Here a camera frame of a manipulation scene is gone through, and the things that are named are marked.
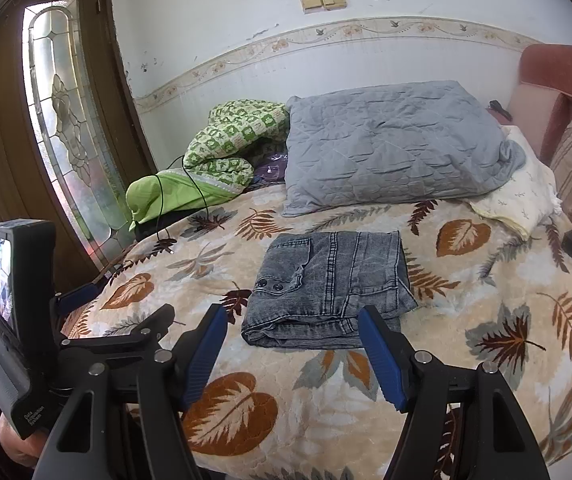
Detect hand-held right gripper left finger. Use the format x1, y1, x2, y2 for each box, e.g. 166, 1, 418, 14
30, 304, 229, 480

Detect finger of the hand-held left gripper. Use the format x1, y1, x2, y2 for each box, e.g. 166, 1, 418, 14
50, 282, 104, 313
58, 303, 177, 366

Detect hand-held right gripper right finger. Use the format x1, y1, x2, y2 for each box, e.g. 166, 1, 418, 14
357, 305, 552, 480

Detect grey-blue denim pants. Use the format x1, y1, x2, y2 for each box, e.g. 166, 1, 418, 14
241, 230, 419, 351

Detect person's left hand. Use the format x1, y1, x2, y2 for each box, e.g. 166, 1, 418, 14
0, 415, 51, 468

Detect leaf print blanket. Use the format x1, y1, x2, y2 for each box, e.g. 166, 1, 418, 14
60, 195, 572, 480

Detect light green cloth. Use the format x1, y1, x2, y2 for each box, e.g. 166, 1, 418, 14
126, 167, 247, 233

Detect purple cloth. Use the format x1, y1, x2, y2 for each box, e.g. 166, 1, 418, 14
252, 152, 289, 188

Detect green patterned quilt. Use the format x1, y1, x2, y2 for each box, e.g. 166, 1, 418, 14
183, 100, 291, 196

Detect cream white pillow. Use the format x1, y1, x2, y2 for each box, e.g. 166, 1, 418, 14
468, 125, 562, 241

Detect grey quilted pillow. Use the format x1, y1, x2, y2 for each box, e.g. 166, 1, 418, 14
282, 80, 526, 218

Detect small black object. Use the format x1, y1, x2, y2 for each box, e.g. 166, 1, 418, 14
488, 100, 513, 122

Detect pink padded headboard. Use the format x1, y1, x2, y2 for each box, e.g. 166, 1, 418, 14
508, 44, 572, 171

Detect thin black cable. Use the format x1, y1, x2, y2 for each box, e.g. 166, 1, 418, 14
155, 155, 217, 253

